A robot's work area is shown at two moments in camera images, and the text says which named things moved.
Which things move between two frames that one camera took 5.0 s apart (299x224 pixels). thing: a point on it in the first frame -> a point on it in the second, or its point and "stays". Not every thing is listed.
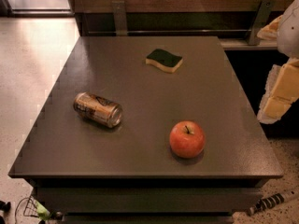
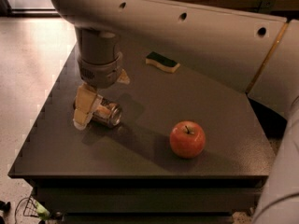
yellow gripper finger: (281, 91) -> (87, 102)
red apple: (187, 139) stays
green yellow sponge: (166, 61) stays
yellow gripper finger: (271, 31) -> (122, 77)
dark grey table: (129, 175) stays
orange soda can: (109, 114) stays
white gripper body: (290, 32) -> (100, 73)
